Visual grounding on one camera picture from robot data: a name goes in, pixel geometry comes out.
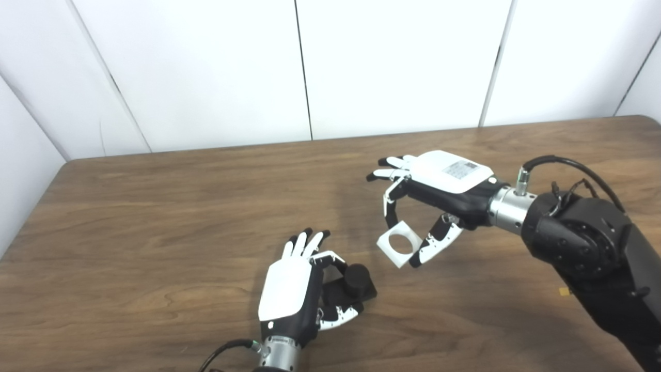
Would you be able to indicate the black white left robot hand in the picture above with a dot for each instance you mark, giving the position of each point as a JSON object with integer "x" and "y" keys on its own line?
{"x": 286, "y": 289}

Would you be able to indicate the white square piece with hole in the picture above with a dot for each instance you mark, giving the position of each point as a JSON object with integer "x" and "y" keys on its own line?
{"x": 387, "y": 250}

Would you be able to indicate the black peg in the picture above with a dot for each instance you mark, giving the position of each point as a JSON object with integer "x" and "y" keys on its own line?
{"x": 356, "y": 279}

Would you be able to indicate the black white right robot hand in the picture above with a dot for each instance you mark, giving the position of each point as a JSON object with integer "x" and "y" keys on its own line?
{"x": 444, "y": 175}

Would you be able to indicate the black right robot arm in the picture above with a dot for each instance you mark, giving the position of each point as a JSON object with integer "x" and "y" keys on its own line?
{"x": 588, "y": 243}

